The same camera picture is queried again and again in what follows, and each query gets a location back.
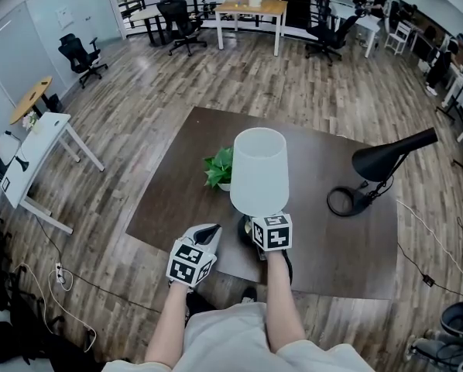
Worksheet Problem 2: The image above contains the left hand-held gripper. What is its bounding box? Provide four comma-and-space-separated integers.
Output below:
165, 223, 223, 288

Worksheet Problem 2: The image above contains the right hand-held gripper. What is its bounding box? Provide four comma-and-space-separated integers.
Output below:
251, 212, 293, 262

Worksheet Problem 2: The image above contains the white shade table lamp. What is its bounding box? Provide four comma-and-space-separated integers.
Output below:
229, 127, 290, 247

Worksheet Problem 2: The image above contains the person's left forearm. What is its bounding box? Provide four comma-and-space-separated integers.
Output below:
144, 283, 190, 366

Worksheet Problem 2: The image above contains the person's right forearm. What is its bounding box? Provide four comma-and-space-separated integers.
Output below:
265, 248, 307, 354

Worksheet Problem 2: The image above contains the black cone desk lamp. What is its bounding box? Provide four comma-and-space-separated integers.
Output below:
327, 126, 439, 217

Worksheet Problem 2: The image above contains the white table with legs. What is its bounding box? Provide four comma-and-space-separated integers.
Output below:
1, 111, 106, 235

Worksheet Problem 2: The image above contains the person's left shoe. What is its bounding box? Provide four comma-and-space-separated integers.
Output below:
184, 291, 217, 327

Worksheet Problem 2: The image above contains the green plant in white pot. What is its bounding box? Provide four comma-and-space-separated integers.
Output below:
203, 146, 235, 192

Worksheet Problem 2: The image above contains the person's pale shirt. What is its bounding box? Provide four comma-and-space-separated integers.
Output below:
101, 301, 376, 372

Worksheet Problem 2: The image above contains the black office chair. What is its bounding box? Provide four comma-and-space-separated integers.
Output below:
0, 199, 35, 313
0, 304, 98, 367
156, 0, 208, 57
57, 33, 109, 90
304, 9, 363, 67

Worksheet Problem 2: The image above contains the black backpack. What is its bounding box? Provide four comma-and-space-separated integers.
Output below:
440, 301, 463, 337

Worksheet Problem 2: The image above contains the pink flower bunch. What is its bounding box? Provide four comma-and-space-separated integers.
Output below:
21, 110, 42, 133

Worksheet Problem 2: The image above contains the whiteboard on black stand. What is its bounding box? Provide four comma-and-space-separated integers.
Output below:
434, 52, 463, 174

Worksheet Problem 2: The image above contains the round wooden table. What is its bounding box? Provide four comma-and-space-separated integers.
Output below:
9, 75, 54, 126

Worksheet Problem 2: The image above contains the wood-top white table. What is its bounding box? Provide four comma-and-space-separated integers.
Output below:
214, 0, 290, 57

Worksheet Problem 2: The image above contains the black railing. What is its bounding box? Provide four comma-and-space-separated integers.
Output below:
117, 0, 333, 40

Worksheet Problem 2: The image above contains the long white table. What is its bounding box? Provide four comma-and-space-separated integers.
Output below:
329, 0, 383, 59

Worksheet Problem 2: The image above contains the beige table with black legs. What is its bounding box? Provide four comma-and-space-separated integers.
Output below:
129, 8, 167, 48

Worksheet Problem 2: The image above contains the white wooden chair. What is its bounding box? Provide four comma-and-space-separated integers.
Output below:
383, 20, 413, 57

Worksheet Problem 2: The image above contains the black hand strap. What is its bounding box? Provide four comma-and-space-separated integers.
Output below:
280, 249, 294, 285

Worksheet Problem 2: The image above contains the black floor cable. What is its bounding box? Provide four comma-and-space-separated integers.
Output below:
36, 215, 162, 314

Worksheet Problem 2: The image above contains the white floor cable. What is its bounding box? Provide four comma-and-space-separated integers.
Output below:
12, 261, 98, 354
396, 198, 463, 277

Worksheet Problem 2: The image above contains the black cable with adapter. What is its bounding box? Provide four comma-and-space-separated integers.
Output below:
396, 242, 463, 302

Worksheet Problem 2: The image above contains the white wall notice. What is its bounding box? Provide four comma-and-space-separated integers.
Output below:
55, 5, 76, 29

